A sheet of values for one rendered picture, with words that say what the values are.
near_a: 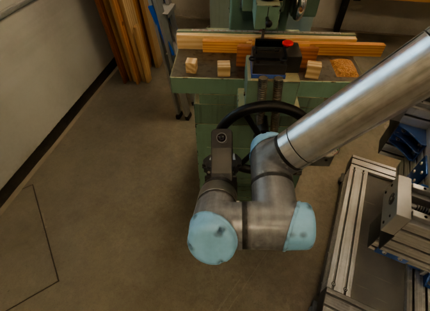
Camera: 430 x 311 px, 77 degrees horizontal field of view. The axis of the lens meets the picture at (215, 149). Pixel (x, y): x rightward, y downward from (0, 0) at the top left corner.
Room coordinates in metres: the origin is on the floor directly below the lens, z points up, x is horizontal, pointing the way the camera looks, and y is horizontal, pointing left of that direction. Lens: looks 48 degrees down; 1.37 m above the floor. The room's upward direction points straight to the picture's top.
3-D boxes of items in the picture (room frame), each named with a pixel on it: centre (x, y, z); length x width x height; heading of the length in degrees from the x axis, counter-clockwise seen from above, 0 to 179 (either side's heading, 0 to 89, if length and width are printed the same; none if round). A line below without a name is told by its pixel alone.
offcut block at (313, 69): (0.73, -0.30, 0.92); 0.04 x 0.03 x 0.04; 77
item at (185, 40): (0.89, -0.17, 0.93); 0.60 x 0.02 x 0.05; 87
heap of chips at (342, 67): (0.77, -0.41, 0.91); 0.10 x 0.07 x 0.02; 177
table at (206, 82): (0.76, -0.16, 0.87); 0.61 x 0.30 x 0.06; 87
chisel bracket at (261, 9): (0.89, -0.16, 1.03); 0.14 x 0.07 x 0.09; 177
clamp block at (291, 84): (0.68, -0.16, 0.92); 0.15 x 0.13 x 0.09; 87
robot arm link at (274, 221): (0.22, -0.10, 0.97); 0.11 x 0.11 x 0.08; 86
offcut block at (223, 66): (0.74, -0.03, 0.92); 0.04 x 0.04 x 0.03; 1
